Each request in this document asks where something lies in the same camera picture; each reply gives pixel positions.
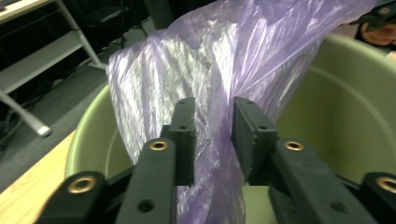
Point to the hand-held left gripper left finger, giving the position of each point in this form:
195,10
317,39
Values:
183,140

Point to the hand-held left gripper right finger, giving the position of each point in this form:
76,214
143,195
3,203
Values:
255,140

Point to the green plastic bin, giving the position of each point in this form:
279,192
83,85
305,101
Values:
342,109

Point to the purple plastic bag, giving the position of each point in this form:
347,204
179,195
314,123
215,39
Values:
186,62

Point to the white metal stand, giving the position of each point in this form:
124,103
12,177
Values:
37,59

